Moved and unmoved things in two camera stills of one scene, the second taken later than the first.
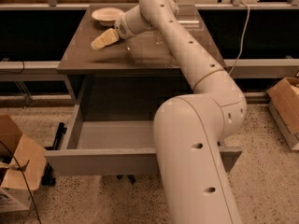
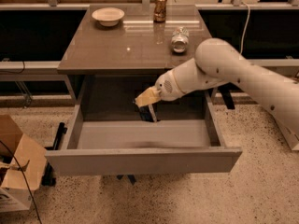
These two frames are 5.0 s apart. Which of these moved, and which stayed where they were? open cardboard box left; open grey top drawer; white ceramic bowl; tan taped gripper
Moved: tan taped gripper
Stayed: open cardboard box left; open grey top drawer; white ceramic bowl
